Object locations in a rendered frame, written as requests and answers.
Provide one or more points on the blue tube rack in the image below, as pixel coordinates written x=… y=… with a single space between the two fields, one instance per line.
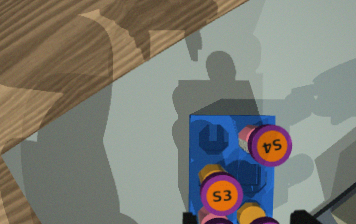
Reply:
x=218 y=143

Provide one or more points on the grey bench mat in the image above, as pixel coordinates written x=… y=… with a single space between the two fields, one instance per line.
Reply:
x=122 y=155

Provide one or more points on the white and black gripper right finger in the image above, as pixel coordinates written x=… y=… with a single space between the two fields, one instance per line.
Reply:
x=302 y=217

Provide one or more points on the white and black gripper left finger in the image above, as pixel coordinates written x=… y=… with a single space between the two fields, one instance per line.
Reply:
x=189 y=218

